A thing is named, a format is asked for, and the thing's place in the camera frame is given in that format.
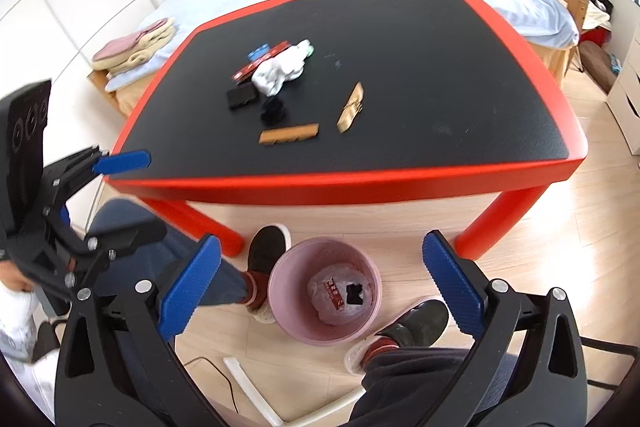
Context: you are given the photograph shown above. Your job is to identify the white tube on floor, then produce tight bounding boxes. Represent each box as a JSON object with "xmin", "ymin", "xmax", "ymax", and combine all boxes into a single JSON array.
[{"xmin": 224, "ymin": 357, "xmax": 364, "ymax": 426}]

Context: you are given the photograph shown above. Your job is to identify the torn red cardboard box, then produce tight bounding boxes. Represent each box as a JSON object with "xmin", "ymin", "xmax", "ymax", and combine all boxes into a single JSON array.
[{"xmin": 323, "ymin": 277, "xmax": 345, "ymax": 311}]

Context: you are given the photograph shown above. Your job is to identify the pink waste bin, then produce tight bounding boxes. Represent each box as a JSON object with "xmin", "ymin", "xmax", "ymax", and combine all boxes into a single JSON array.
[{"xmin": 268, "ymin": 237, "xmax": 382, "ymax": 346}]

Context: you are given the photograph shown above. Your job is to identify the folded beige and pink blankets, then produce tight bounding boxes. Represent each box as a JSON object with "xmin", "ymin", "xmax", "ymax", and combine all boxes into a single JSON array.
[{"xmin": 91, "ymin": 18, "xmax": 177, "ymax": 76}]

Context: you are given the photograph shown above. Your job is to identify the brown wooden strip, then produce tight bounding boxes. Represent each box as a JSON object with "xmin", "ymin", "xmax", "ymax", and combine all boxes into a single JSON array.
[{"xmin": 258, "ymin": 124, "xmax": 319, "ymax": 145}]

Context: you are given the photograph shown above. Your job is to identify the right black shoe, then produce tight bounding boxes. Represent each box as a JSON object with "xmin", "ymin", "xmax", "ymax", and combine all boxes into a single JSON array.
[{"xmin": 344, "ymin": 299, "xmax": 449, "ymax": 376}]

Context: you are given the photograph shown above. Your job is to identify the black mesh wad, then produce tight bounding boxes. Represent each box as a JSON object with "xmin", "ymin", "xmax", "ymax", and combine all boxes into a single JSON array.
[{"xmin": 345, "ymin": 283, "xmax": 363, "ymax": 307}]

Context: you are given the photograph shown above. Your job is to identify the white crumpled cloth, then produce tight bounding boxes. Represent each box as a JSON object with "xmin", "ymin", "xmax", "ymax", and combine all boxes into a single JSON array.
[{"xmin": 252, "ymin": 39, "xmax": 314, "ymax": 98}]

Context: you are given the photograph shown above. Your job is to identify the long red box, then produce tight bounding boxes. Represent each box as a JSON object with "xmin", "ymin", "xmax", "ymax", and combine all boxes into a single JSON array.
[{"xmin": 231, "ymin": 41, "xmax": 291, "ymax": 83}]

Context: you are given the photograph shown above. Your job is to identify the wooden clip piece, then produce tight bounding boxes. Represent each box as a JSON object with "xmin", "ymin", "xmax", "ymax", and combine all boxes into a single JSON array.
[{"xmin": 336, "ymin": 82, "xmax": 363, "ymax": 133}]

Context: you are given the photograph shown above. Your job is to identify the black round wad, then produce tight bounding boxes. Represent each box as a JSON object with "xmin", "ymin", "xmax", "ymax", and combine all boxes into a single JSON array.
[{"xmin": 260, "ymin": 95, "xmax": 288, "ymax": 128}]

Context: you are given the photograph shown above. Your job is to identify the black rectangular piece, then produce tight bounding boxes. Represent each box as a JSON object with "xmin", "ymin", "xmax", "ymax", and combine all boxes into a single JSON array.
[{"xmin": 226, "ymin": 81, "xmax": 259, "ymax": 110}]

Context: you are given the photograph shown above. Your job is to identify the blue plastic piece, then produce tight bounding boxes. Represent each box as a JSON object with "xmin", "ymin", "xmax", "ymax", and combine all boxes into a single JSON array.
[{"xmin": 247, "ymin": 43, "xmax": 270, "ymax": 62}]

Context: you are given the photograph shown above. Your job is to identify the red and black table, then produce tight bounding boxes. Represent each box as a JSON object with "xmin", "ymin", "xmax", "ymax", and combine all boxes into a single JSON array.
[{"xmin": 110, "ymin": 0, "xmax": 588, "ymax": 259}]

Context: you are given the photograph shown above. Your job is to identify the left black shoe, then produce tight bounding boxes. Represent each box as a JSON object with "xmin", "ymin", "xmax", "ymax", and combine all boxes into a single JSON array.
[{"xmin": 244, "ymin": 223, "xmax": 292, "ymax": 324}]

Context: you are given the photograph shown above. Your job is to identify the black shoe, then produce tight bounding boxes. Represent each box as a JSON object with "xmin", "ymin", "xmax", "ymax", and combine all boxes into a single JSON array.
[
  {"xmin": 244, "ymin": 223, "xmax": 292, "ymax": 324},
  {"xmin": 344, "ymin": 299, "xmax": 449, "ymax": 376}
]

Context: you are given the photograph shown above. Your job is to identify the left hand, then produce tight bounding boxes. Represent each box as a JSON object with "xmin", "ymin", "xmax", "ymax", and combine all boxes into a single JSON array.
[{"xmin": 0, "ymin": 260, "xmax": 34, "ymax": 293}]

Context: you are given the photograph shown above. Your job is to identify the right leg dark trousers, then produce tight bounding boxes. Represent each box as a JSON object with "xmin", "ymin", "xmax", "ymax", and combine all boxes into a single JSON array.
[{"xmin": 344, "ymin": 345, "xmax": 519, "ymax": 427}]

